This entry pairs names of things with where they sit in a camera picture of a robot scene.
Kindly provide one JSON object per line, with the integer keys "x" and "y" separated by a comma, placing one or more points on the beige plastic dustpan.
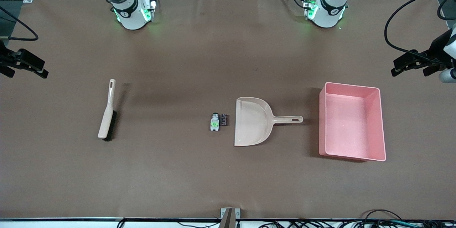
{"x": 251, "y": 123}

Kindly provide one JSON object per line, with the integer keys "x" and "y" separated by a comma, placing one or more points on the beige hand brush black bristles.
{"x": 106, "y": 117}

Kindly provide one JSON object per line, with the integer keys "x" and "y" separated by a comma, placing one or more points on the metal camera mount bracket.
{"x": 229, "y": 217}

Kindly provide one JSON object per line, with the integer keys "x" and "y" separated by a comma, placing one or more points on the dark cylindrical capacitor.
{"x": 224, "y": 120}

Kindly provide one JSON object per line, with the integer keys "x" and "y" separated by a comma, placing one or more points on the pink plastic bin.
{"x": 351, "y": 124}

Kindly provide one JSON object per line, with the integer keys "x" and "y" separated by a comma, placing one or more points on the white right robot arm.
{"x": 130, "y": 10}

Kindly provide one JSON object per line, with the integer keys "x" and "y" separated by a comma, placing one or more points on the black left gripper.
{"x": 435, "y": 48}

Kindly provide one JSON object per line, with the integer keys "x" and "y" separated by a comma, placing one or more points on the brown table cover mat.
{"x": 199, "y": 60}

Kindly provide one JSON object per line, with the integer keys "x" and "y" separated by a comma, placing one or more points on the push button switch green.
{"x": 214, "y": 123}

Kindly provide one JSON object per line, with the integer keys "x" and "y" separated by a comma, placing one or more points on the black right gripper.
{"x": 4, "y": 58}

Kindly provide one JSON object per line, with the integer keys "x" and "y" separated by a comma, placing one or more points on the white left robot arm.
{"x": 329, "y": 5}

